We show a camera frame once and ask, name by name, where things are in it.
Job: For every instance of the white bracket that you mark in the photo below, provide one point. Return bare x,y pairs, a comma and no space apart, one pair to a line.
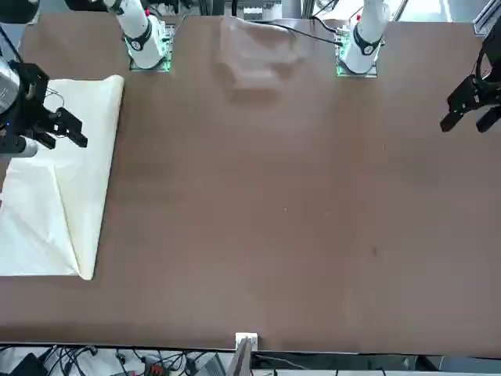
254,338

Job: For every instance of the aluminium frame profile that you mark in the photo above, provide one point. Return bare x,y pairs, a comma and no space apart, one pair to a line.
483,21

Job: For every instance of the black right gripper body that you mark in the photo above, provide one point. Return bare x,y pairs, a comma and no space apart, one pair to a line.
31,98

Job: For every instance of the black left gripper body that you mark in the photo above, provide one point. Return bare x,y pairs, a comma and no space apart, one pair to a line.
494,47

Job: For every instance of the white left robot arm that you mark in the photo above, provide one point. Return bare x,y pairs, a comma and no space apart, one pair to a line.
366,43

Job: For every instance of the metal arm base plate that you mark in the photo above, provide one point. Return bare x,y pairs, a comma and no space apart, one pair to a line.
166,43
354,74

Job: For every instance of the cream tablecloth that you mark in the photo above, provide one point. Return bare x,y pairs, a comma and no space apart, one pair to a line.
39,215

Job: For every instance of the aluminium camera post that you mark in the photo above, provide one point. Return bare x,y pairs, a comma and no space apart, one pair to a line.
240,360

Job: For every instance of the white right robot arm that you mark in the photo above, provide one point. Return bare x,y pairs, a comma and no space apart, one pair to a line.
143,43

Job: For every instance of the red black plug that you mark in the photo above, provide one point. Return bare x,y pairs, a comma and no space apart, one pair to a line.
154,370

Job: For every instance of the black power adapter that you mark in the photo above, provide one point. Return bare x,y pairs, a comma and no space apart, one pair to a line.
27,366

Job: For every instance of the grey power adapter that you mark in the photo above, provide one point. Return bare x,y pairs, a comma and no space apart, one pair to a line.
211,366

